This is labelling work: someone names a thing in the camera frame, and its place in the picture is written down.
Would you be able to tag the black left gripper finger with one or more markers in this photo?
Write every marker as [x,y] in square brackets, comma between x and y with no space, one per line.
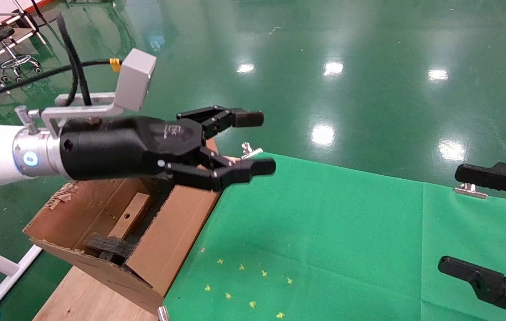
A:
[257,166]
[244,118]

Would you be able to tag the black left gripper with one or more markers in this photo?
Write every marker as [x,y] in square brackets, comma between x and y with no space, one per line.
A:
[114,147]

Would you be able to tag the small taped cardboard box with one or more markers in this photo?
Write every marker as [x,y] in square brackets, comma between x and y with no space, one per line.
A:
[132,214]

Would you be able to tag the large open cardboard carton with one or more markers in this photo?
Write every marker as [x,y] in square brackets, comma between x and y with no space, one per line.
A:
[177,223]

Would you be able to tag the black foam block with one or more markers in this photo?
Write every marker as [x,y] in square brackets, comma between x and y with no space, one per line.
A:
[108,247]

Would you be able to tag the green cloth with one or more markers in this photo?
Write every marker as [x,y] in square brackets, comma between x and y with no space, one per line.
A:
[360,232]

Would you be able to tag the black round stand base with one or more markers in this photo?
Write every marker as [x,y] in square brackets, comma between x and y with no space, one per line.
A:
[47,17]

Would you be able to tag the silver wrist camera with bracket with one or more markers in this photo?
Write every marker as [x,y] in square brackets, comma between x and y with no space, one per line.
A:
[137,76]

